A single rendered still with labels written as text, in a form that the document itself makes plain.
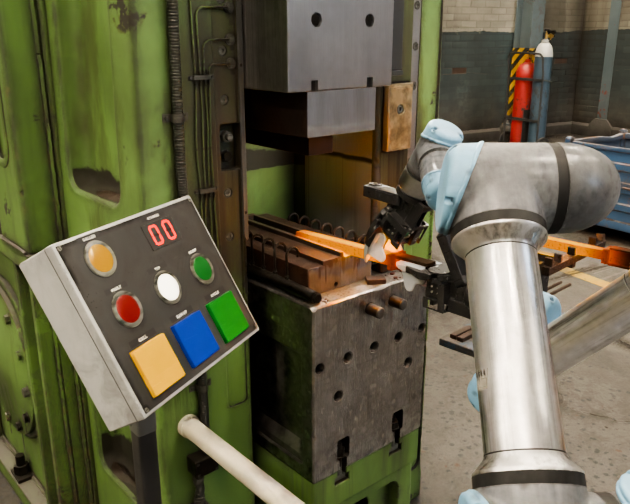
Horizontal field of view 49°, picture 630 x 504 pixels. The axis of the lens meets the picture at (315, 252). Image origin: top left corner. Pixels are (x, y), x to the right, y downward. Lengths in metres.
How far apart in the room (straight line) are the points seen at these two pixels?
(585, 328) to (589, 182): 0.30
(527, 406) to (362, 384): 0.95
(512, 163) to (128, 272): 0.59
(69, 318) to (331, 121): 0.72
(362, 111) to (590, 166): 0.76
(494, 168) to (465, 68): 8.73
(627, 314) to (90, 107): 1.24
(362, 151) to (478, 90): 7.95
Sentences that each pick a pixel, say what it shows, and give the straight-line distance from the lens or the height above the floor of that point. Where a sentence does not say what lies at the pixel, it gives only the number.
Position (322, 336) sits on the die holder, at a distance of 1.53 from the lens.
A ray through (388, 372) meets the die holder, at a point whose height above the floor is 0.68.
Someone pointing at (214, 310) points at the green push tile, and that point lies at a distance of 1.19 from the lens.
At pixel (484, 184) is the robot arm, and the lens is 0.85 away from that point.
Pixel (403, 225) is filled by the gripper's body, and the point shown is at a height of 1.10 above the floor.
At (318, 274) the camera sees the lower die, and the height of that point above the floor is 0.96.
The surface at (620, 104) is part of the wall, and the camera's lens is 10.63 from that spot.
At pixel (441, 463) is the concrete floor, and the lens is 2.63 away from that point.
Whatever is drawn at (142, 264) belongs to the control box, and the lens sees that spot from 1.12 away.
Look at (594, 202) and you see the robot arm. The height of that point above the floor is 1.29.
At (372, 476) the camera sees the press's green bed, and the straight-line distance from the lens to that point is 1.86.
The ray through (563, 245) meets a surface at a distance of 1.83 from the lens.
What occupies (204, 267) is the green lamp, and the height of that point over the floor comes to 1.09.
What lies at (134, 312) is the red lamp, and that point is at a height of 1.08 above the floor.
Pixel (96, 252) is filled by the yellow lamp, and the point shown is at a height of 1.17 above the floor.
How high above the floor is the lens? 1.49
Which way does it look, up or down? 18 degrees down
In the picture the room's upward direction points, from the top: straight up
